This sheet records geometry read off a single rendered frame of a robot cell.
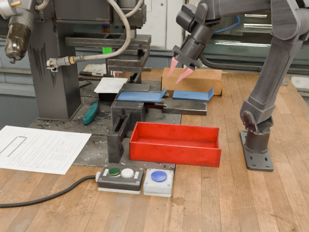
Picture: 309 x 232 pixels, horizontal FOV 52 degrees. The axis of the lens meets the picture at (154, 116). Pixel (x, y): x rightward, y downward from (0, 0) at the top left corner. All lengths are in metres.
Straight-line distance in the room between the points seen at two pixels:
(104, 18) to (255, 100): 0.48
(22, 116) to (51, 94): 1.04
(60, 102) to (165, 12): 0.76
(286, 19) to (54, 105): 0.75
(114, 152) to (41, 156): 0.22
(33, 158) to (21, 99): 1.14
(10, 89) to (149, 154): 1.32
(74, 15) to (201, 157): 0.54
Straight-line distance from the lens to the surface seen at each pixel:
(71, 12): 0.99
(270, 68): 0.85
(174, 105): 1.16
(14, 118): 2.17
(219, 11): 0.91
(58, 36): 1.03
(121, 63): 0.94
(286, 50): 0.82
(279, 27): 0.80
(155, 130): 0.97
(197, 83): 1.29
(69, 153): 0.95
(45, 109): 1.14
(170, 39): 1.64
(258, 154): 0.95
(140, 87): 1.14
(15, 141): 1.06
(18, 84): 2.04
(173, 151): 0.86
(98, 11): 0.96
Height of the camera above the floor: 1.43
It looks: 28 degrees down
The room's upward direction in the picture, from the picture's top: 1 degrees clockwise
